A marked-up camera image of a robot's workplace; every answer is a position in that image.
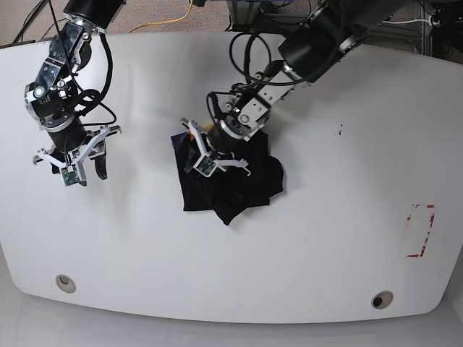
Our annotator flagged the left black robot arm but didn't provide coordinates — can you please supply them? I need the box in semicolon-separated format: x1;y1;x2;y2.
182;1;404;178

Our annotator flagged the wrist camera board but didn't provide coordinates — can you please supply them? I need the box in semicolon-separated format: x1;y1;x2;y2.
60;163;87;187
193;155;218;178

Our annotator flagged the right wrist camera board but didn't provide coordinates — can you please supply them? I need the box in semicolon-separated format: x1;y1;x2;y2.
60;163;87;187

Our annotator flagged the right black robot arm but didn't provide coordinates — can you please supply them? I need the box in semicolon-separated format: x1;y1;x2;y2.
24;1;125;187

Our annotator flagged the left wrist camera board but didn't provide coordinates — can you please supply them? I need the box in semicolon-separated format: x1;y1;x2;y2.
193;155;218;178

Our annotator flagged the table grommet hole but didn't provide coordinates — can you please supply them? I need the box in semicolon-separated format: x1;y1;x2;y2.
56;275;77;294
371;291;394;309

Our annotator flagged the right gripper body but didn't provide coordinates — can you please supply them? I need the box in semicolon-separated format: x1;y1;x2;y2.
33;125;122;170

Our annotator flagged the red tape rectangle marker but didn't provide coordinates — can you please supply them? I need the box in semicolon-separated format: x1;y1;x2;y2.
402;204;436;258

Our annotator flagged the black t-shirt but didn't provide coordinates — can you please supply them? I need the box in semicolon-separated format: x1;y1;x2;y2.
171;132;284;225

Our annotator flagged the right table grommet hole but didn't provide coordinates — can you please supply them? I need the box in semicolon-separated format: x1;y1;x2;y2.
371;291;394;309

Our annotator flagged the black floor cable left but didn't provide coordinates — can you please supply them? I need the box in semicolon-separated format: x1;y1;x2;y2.
14;0;69;43

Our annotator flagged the white cable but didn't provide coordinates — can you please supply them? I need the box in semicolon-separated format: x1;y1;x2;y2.
381;17;431;26

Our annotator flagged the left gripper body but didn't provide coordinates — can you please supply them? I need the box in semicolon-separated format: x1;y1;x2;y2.
180;118;252;176

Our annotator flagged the yellow cable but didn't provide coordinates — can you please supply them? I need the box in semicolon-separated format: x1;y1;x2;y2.
129;0;192;34

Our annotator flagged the left table grommet hole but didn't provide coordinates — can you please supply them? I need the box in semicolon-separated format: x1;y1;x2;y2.
56;275;77;294

